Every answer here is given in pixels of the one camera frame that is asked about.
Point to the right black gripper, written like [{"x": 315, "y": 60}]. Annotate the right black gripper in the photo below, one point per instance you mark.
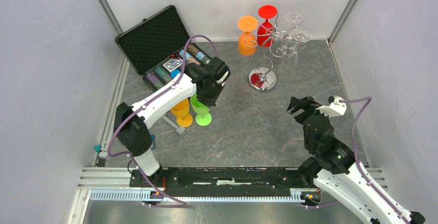
[{"x": 307, "y": 104}]

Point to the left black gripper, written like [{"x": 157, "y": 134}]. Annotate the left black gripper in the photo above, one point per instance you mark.
[{"x": 211, "y": 102}]

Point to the green plastic wine glass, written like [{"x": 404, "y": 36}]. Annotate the green plastic wine glass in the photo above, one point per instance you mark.
[{"x": 203, "y": 116}]

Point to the yellow plastic wine glass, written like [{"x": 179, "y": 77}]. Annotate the yellow plastic wine glass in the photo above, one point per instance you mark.
[{"x": 181, "y": 112}]

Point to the clear wine glass front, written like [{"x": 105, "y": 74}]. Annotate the clear wine glass front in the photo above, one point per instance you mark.
[{"x": 300, "y": 37}]

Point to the clear wine glass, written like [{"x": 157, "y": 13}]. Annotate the clear wine glass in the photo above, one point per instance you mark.
[
  {"x": 300, "y": 37},
  {"x": 287, "y": 44}
]

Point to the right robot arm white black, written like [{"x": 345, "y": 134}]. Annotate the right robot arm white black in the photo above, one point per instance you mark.
[{"x": 335, "y": 168}]

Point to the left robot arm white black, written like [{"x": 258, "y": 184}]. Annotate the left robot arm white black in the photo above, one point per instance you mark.
[{"x": 132, "y": 122}]

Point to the chrome wine glass rack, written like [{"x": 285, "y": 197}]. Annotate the chrome wine glass rack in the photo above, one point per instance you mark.
[{"x": 263, "y": 78}]

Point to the clear wine glass rear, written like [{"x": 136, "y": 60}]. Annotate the clear wine glass rear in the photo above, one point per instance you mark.
[{"x": 287, "y": 44}]

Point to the orange plastic wine glass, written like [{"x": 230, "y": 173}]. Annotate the orange plastic wine glass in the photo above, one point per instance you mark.
[{"x": 247, "y": 41}]

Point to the red plastic wine glass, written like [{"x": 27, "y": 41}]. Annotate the red plastic wine glass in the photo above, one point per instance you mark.
[{"x": 266, "y": 12}]

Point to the blue round dealer chip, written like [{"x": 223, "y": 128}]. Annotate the blue round dealer chip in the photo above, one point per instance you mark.
[{"x": 175, "y": 73}]

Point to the playing card deck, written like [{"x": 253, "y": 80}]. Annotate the playing card deck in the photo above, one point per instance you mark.
[{"x": 173, "y": 64}]

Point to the black poker chip case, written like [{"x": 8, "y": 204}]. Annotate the black poker chip case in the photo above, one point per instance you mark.
[{"x": 154, "y": 41}]

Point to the teal small object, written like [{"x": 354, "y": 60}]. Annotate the teal small object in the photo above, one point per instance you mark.
[{"x": 97, "y": 148}]

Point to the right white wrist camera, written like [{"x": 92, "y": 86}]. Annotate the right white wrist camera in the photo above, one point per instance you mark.
[{"x": 336, "y": 107}]

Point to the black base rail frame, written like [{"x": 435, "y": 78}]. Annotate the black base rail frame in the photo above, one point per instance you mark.
[{"x": 176, "y": 185}]

